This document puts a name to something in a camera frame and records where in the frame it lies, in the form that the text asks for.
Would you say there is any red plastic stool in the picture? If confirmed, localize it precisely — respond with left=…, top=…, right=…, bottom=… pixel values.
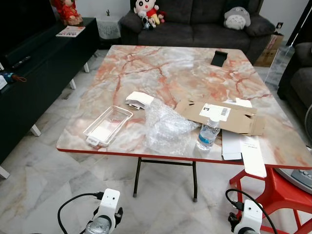
left=229, top=168, right=312, bottom=234

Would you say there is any grey standing fan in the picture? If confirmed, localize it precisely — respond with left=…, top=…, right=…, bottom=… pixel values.
left=278, top=105, right=312, bottom=193

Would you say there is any clear plastic tray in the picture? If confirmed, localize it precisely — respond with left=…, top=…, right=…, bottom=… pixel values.
left=83, top=105, right=134, bottom=147

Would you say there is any clear plastic water bottle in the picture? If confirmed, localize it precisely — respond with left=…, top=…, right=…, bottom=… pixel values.
left=197, top=117, right=221, bottom=152

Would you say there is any clear bubble wrap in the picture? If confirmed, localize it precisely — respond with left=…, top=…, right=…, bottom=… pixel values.
left=145, top=97, right=200, bottom=156

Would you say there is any flattened brown cardboard box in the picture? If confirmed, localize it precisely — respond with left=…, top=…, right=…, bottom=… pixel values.
left=175, top=99, right=266, bottom=136

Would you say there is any white folded carton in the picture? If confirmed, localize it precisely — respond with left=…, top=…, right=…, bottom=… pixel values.
left=125, top=91, right=155, bottom=110

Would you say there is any small white paper scrap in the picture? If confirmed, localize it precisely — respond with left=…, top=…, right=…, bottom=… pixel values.
left=235, top=98, right=253, bottom=108

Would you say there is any marble top folding table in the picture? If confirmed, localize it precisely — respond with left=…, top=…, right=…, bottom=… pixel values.
left=56, top=45, right=312, bottom=203

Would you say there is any black TV cabinet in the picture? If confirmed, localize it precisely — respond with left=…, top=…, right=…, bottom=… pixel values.
left=0, top=18, right=100, bottom=164

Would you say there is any dark grey armchair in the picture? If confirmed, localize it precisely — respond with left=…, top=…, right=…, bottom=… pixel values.
left=278, top=41, right=312, bottom=130

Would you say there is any black phone stand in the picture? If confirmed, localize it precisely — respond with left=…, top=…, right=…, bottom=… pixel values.
left=210, top=50, right=228, bottom=67

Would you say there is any black remote control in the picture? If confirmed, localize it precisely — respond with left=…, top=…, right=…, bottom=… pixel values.
left=12, top=56, right=32, bottom=69

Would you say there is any side table with lace cloth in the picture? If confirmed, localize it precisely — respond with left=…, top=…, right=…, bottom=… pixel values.
left=96, top=16, right=121, bottom=40

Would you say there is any red and white booklet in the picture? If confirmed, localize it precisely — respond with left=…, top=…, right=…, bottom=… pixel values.
left=56, top=26, right=86, bottom=38

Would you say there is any dark grey fabric sofa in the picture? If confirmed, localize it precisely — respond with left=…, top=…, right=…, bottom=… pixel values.
left=120, top=0, right=276, bottom=64

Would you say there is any cartoon boy plush doll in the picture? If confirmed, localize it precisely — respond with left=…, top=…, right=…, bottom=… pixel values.
left=134, top=0, right=165, bottom=30

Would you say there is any grey Totoro plush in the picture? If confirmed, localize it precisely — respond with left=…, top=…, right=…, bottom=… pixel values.
left=224, top=7, right=251, bottom=30

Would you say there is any black slanted pole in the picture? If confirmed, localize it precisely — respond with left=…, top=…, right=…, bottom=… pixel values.
left=288, top=0, right=312, bottom=47

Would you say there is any red dressed doll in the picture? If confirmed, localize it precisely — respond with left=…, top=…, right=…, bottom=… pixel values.
left=51, top=0, right=83, bottom=26

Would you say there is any black television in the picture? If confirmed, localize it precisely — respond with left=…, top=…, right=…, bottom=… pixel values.
left=0, top=0, right=57, bottom=54

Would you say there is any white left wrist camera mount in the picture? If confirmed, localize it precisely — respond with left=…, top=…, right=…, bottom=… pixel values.
left=93, top=189, right=121, bottom=222

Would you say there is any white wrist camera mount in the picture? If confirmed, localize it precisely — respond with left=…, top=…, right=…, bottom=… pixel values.
left=236, top=199, right=264, bottom=234
left=93, top=189, right=121, bottom=222

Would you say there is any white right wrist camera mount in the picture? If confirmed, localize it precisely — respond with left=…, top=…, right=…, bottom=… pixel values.
left=236, top=199, right=264, bottom=234

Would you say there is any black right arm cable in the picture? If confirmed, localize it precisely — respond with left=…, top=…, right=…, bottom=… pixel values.
left=225, top=189, right=278, bottom=234

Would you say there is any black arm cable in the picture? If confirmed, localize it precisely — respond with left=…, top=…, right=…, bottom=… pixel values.
left=225, top=189, right=278, bottom=234
left=58, top=193, right=105, bottom=234

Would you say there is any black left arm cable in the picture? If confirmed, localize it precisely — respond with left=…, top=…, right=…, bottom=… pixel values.
left=58, top=193, right=105, bottom=234

